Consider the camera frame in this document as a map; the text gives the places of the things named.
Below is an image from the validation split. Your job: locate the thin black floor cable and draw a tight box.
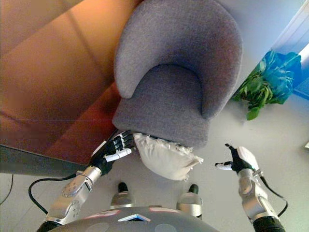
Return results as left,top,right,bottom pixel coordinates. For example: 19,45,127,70
0,174,14,206

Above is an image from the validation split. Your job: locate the grey robot torso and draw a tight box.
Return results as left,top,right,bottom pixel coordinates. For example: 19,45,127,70
52,206,221,232

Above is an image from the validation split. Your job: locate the thick black wrist cable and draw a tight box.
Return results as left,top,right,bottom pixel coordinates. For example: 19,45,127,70
28,173,78,216

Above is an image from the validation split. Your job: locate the grey fabric armchair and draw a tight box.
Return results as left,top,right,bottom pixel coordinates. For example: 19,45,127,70
112,0,243,150

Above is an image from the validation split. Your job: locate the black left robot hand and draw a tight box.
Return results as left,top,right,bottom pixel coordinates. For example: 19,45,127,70
88,130,135,175

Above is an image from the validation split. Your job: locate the large orange brown cabinet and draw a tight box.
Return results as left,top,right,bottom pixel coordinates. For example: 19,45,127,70
0,0,143,175

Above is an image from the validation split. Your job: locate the green leafy potted plant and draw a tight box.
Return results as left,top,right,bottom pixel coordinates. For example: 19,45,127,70
231,50,302,121

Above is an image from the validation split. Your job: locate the white panelled door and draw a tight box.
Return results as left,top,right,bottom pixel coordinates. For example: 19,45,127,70
272,0,309,58

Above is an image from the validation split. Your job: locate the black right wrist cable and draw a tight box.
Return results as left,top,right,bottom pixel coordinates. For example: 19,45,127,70
253,169,289,218

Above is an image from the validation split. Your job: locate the cream fringed pillow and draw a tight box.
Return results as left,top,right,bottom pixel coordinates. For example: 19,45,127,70
133,133,205,181

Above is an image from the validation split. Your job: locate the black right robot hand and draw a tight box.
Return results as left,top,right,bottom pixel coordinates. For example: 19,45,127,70
214,143,260,174

